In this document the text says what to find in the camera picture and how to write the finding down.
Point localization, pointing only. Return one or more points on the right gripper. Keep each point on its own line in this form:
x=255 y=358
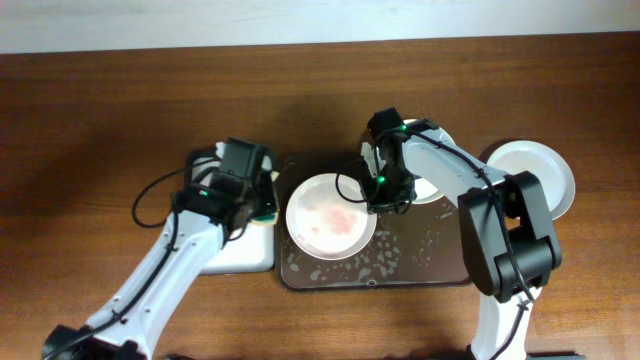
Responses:
x=376 y=202

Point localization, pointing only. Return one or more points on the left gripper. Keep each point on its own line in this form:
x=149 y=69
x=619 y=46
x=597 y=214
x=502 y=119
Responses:
x=269 y=195

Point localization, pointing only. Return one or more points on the white plate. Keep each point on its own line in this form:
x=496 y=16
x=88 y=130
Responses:
x=425 y=191
x=323 y=221

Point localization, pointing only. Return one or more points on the green and yellow sponge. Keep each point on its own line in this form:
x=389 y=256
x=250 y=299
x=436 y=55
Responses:
x=266 y=208

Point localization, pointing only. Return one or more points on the pale grey plate front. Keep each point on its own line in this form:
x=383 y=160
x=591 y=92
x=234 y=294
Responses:
x=546 y=164

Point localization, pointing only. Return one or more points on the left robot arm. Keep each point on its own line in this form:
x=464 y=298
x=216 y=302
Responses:
x=129 y=325

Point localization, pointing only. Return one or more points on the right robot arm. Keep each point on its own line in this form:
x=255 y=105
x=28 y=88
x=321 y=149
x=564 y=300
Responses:
x=509 y=243

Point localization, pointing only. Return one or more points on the black tray with soapy foam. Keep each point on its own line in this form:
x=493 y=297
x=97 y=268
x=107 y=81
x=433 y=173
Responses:
x=254 y=251

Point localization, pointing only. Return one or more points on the dark brown serving tray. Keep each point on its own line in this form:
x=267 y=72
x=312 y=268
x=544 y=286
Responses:
x=421 y=248

